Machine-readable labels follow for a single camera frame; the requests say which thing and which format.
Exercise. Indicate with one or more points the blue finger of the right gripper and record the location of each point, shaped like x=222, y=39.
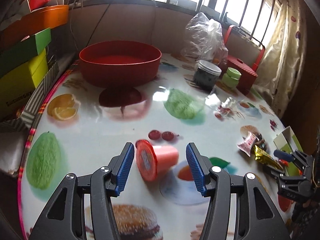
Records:
x=283, y=156

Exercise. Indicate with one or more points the beige patterned curtain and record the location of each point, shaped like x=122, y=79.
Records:
x=281, y=68

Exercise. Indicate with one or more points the clear plastic bag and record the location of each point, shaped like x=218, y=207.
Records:
x=203, y=40

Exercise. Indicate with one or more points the yellow box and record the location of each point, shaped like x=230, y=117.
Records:
x=19, y=84

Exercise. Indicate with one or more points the orange box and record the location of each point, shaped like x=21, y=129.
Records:
x=48, y=17

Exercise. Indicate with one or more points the dark jar white lid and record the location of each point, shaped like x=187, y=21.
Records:
x=206, y=75

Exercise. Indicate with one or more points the green white cardboard box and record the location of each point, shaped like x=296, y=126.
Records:
x=287, y=141

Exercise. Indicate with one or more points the red round bowl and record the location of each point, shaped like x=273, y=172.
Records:
x=119, y=63

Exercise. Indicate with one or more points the pink white wafer packet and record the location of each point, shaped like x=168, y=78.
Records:
x=247, y=145

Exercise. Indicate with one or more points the striped box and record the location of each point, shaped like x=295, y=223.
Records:
x=33, y=105

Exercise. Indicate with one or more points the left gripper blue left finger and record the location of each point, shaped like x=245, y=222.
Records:
x=120, y=166

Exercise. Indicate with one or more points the red basket with handle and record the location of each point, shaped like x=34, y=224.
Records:
x=243, y=55

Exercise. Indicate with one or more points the green cream jar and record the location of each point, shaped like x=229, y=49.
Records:
x=231, y=77

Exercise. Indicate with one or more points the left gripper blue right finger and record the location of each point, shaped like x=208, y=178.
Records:
x=199, y=170

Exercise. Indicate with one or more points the plain gold snack bar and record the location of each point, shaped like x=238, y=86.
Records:
x=264, y=158

